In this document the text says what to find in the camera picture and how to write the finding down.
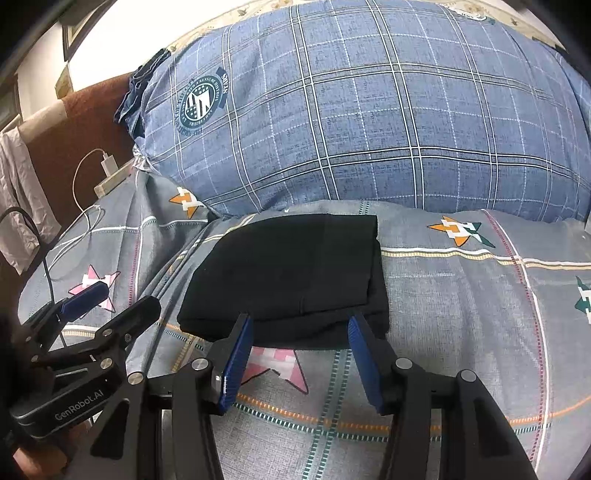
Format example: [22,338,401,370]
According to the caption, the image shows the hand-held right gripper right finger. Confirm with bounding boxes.
[347,314,541,480]

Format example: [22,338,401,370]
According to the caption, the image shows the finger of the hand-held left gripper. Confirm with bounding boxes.
[34,295,163,371]
[11,281,112,352]

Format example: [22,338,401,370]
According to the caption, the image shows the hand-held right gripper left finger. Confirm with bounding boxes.
[65,313,254,480]

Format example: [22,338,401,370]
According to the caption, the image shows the black pants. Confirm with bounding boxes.
[178,213,391,349]

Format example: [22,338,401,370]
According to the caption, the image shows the grey star print bedsheet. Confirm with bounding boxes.
[18,168,591,480]

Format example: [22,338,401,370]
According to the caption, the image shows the beige power strip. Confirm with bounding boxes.
[93,161,134,198]

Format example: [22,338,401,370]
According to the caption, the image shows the grey hanging cloth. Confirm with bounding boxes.
[0,127,63,275]

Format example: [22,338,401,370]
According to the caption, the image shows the brown headboard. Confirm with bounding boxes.
[18,74,139,222]

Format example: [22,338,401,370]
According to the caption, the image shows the dark blue cloth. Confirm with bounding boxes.
[115,46,174,125]

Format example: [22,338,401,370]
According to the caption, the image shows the blue plaid pillow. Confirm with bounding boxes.
[131,0,591,227]

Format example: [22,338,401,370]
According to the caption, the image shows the black cable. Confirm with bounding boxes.
[0,207,65,344]

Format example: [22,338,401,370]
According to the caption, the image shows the white cable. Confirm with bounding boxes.
[48,148,109,278]

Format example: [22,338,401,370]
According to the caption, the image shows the dark picture frame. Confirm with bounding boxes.
[62,18,93,63]

